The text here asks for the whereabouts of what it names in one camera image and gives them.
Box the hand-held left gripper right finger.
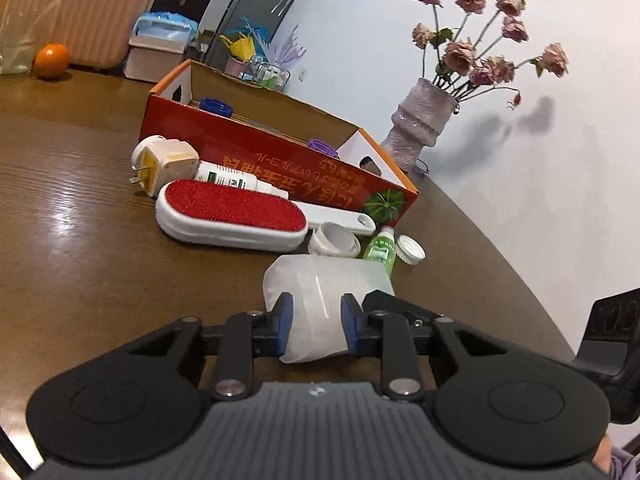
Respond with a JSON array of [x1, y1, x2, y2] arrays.
[[340, 294, 507, 403]]

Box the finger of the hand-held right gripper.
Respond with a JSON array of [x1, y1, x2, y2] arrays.
[[361, 291, 441, 322]]

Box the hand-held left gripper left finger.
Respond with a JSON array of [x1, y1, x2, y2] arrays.
[[127, 292, 296, 402]]

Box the translucent white plastic container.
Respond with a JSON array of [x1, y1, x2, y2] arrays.
[[262, 254, 397, 365]]

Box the small white jar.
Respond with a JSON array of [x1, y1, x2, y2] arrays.
[[307, 222, 362, 259]]

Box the red and white lint brush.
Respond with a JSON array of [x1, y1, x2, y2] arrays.
[[155, 178, 377, 253]]

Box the red cardboard box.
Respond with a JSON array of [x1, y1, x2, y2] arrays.
[[139, 58, 420, 228]]

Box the cream power adapter plug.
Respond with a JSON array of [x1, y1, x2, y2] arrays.
[[130, 136, 201, 198]]

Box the small green bottle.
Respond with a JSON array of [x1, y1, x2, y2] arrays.
[[362, 226, 398, 277]]

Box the white ribbed bottle cap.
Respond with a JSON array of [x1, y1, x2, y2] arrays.
[[395, 235, 427, 266]]

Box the person's purple clothing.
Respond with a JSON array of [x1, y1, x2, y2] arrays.
[[607, 447, 640, 480]]

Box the white tube with green label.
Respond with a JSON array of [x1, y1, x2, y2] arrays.
[[194, 160, 291, 200]]

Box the purple ribbed cap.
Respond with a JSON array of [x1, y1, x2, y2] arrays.
[[306, 138, 341, 161]]

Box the pale pink ceramic vase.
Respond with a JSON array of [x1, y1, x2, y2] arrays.
[[379, 77, 461, 175]]

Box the blue ribbed cap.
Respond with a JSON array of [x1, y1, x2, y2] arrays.
[[199, 98, 235, 119]]

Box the dried pink rose bouquet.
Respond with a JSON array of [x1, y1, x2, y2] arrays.
[[405, 0, 571, 111]]

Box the pink cup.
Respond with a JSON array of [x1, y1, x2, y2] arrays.
[[224, 54, 251, 77]]

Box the pale plastic stems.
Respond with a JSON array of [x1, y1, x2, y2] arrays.
[[267, 24, 307, 67]]

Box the white plastic box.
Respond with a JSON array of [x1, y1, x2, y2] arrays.
[[122, 35, 188, 83]]

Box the blue tissue pack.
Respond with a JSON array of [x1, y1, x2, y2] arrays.
[[135, 11, 200, 47]]

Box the grey refrigerator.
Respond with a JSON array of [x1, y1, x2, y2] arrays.
[[200, 0, 321, 71]]

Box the orange fruit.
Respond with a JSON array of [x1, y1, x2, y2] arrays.
[[33, 43, 71, 80]]

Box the pink ribbed suitcase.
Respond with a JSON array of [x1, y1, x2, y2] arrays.
[[10, 0, 167, 72]]

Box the clear glass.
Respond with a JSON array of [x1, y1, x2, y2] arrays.
[[0, 0, 63, 77]]

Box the wire rack with bottles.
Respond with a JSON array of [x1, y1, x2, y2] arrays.
[[240, 55, 293, 93]]

